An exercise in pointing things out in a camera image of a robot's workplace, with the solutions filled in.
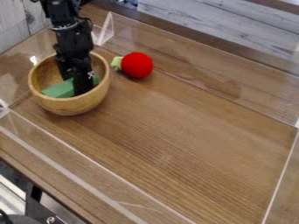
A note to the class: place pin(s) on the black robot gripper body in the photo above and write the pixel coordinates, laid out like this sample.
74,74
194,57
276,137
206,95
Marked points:
73,44

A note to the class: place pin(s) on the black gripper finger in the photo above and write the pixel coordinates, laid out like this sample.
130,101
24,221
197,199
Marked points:
82,76
65,68

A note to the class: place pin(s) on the green foam block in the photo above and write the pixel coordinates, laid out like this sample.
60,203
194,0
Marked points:
60,90

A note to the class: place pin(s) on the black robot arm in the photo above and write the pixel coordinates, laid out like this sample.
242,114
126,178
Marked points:
62,12

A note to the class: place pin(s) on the light wooden bowl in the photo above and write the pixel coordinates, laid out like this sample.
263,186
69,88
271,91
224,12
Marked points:
45,75

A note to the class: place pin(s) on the small green cube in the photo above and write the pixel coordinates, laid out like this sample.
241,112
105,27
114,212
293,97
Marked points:
116,63

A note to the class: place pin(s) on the red ball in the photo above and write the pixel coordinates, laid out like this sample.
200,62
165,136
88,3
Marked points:
136,64

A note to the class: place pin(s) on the clear acrylic corner bracket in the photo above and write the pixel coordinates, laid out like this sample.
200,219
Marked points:
104,32

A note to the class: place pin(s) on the clear acrylic tray wall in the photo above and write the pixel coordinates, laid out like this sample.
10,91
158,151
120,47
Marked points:
98,196

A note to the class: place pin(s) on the black table leg bracket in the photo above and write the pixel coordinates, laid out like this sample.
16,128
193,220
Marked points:
36,210

